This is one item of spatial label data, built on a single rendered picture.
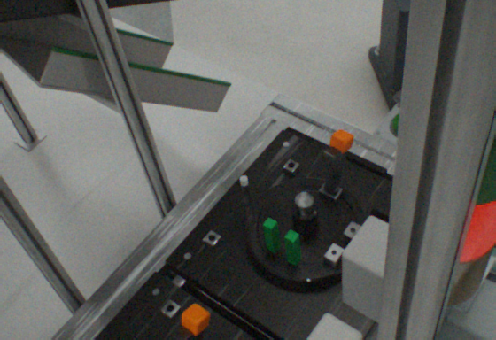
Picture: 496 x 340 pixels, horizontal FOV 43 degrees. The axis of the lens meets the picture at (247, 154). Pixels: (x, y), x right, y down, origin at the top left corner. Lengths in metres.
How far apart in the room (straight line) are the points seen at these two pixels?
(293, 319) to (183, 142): 0.41
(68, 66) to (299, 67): 0.52
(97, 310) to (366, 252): 0.41
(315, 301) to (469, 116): 0.50
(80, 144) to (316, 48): 0.43
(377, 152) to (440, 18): 0.64
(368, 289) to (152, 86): 0.41
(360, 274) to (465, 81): 0.24
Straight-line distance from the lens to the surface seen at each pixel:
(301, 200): 0.68
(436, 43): 0.21
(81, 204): 0.98
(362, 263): 0.42
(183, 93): 0.80
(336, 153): 0.70
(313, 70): 1.09
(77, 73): 0.69
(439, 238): 0.29
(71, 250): 0.94
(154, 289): 0.74
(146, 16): 2.72
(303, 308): 0.71
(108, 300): 0.77
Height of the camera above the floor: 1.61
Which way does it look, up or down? 50 degrees down
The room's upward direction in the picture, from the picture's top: 10 degrees counter-clockwise
